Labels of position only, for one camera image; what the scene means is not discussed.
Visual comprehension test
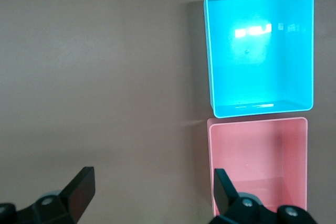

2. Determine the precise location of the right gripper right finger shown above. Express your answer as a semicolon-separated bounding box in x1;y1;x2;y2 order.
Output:
209;168;319;224

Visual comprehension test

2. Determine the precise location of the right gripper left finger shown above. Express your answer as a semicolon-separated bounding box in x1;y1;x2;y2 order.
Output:
0;166;96;224

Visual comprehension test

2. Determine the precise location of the pink plastic bin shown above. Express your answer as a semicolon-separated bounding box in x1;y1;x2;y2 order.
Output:
206;116;308;217

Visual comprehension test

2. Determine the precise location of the blue plastic bin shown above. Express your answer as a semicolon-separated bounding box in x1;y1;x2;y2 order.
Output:
203;0;315;119

